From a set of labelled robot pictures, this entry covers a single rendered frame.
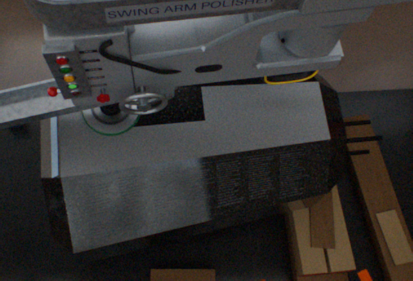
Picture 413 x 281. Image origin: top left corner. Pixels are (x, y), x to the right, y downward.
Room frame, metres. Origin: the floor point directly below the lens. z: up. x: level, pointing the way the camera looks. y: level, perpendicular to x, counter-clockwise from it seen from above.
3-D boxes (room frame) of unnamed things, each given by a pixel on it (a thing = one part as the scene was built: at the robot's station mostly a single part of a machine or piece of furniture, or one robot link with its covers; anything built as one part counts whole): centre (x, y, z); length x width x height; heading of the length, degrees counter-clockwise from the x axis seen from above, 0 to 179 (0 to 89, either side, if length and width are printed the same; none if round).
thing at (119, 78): (0.76, 0.27, 1.32); 0.36 x 0.22 x 0.45; 107
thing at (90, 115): (0.73, 0.34, 0.84); 0.21 x 0.21 x 0.01
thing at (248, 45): (0.83, -0.04, 1.30); 0.74 x 0.23 x 0.49; 107
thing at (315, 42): (0.92, -0.29, 1.34); 0.19 x 0.19 x 0.20
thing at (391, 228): (0.57, -1.00, 0.10); 0.25 x 0.10 x 0.01; 22
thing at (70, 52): (0.61, 0.38, 1.37); 0.08 x 0.03 x 0.28; 107
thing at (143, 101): (0.65, 0.20, 1.19); 0.15 x 0.10 x 0.15; 107
